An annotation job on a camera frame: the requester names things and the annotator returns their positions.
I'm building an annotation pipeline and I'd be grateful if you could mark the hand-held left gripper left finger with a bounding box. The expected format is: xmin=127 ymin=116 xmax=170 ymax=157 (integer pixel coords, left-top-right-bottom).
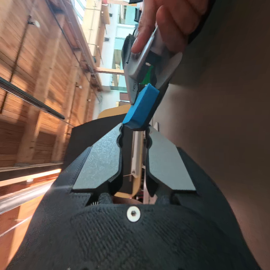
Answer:
xmin=72 ymin=123 xmax=124 ymax=195

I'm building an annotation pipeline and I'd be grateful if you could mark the black ceiling rail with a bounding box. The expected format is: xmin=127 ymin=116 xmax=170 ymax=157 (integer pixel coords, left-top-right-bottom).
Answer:
xmin=0 ymin=76 xmax=65 ymax=120

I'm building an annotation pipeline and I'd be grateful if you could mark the person's right hand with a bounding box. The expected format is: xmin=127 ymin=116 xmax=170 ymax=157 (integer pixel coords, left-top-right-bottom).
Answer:
xmin=131 ymin=0 xmax=212 ymax=53

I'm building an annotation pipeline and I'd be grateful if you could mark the silver ventilation duct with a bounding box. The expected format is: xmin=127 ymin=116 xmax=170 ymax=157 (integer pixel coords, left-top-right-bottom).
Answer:
xmin=0 ymin=182 xmax=55 ymax=214

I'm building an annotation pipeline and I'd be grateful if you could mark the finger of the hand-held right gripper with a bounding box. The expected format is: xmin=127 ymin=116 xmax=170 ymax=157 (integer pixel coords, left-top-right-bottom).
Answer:
xmin=123 ymin=71 xmax=140 ymax=105
xmin=145 ymin=52 xmax=183 ymax=128

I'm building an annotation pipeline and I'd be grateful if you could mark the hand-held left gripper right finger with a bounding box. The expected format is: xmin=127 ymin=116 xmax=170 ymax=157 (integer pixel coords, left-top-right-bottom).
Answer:
xmin=145 ymin=125 xmax=197 ymax=198

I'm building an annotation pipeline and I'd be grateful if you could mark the blue foam block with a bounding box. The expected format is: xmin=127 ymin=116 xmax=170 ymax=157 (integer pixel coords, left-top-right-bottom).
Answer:
xmin=122 ymin=83 xmax=160 ymax=129

